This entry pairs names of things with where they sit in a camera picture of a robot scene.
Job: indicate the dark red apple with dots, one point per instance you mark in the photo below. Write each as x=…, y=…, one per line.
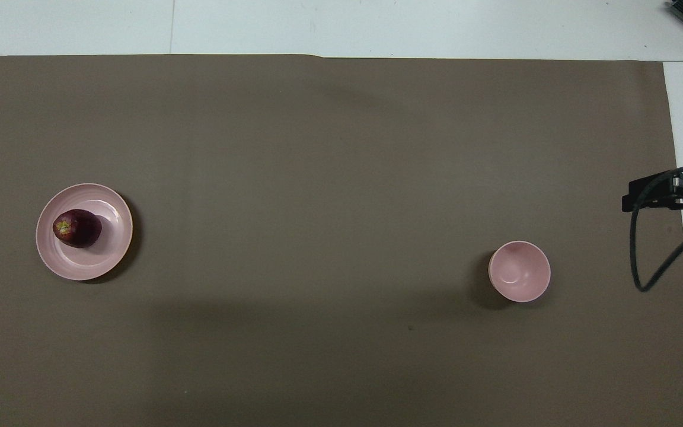
x=79, y=228

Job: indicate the pink plate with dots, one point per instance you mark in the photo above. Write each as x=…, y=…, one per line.
x=113, y=243

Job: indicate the pink bowl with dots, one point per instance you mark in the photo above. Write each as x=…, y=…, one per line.
x=520, y=271

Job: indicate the brown table mat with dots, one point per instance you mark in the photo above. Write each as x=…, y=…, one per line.
x=329, y=178

